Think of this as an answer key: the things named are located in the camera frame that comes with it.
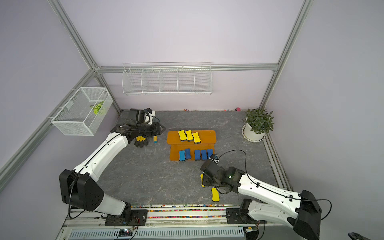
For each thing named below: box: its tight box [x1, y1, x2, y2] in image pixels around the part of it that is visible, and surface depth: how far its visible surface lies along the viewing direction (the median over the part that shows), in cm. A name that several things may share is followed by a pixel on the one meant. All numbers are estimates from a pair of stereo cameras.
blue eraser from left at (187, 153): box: [185, 148, 191, 160], surface depth 96 cm
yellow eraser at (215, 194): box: [211, 187, 220, 202], surface depth 80 cm
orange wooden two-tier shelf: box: [167, 130, 217, 161], surface depth 90 cm
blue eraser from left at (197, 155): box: [194, 149, 201, 161], surface depth 95 cm
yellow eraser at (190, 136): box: [185, 130, 194, 142], surface depth 88 cm
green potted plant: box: [243, 108, 275, 134], surface depth 91 cm
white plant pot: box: [241, 122, 266, 143], surface depth 104 cm
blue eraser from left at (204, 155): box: [200, 149, 208, 160], surface depth 95 cm
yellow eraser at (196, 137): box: [192, 132, 201, 145], surface depth 86 cm
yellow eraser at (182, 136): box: [178, 130, 187, 143], surface depth 88 cm
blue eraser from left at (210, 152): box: [207, 148, 213, 159], surface depth 97 cm
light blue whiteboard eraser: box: [179, 150, 186, 162], surface depth 95 cm
